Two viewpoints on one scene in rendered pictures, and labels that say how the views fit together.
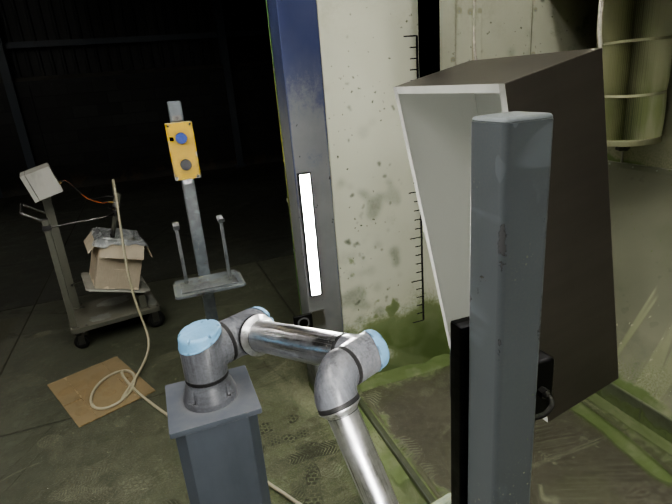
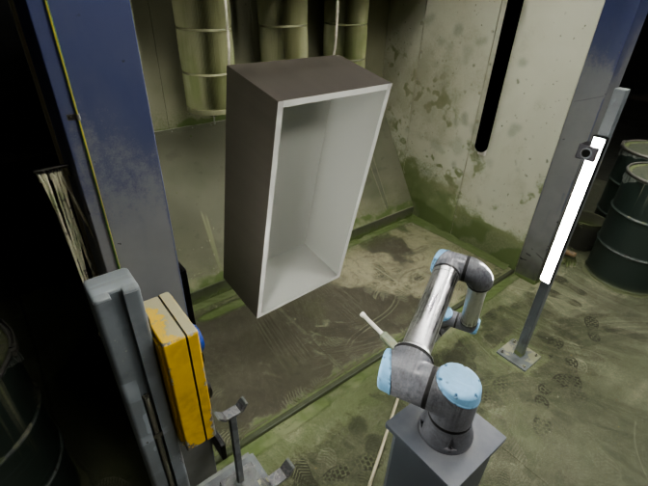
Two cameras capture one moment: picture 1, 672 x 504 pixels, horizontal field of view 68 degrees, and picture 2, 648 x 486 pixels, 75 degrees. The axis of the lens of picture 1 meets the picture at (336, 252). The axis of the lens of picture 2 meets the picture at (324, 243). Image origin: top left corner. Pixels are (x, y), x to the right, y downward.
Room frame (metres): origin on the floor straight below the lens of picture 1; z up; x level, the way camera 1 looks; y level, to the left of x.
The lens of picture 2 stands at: (2.30, 1.20, 1.99)
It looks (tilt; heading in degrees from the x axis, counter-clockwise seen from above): 32 degrees down; 250
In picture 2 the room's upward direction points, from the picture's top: 2 degrees clockwise
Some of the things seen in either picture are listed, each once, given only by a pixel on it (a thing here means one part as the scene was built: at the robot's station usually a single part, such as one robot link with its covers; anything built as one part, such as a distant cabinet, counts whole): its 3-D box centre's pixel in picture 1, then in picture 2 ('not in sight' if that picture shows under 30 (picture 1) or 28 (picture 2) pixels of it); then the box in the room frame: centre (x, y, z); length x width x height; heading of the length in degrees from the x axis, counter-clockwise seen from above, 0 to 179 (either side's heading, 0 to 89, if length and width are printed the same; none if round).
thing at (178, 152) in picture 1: (183, 150); (177, 373); (2.35, 0.67, 1.42); 0.12 x 0.06 x 0.26; 109
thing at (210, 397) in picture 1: (208, 384); (447, 421); (1.54, 0.49, 0.69); 0.19 x 0.19 x 0.10
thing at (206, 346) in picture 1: (204, 349); (452, 394); (1.54, 0.48, 0.83); 0.17 x 0.15 x 0.18; 134
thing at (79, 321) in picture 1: (91, 250); not in sight; (3.50, 1.78, 0.64); 0.73 x 0.50 x 1.27; 119
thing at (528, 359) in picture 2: not in sight; (518, 354); (0.43, -0.16, 0.01); 0.20 x 0.20 x 0.01; 19
